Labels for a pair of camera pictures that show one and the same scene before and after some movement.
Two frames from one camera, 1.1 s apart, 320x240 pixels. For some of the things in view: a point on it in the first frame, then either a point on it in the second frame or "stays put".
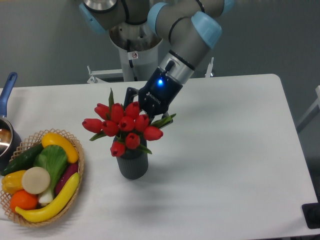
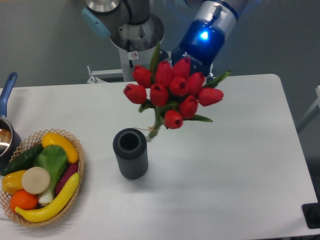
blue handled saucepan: x=10 y=141 stays put
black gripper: x=156 y=94 -> x=203 y=44
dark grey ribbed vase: x=133 y=164 stays put
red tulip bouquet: x=127 y=124 -> x=172 y=92
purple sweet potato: x=70 y=169 stays put
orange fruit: x=23 y=200 stays put
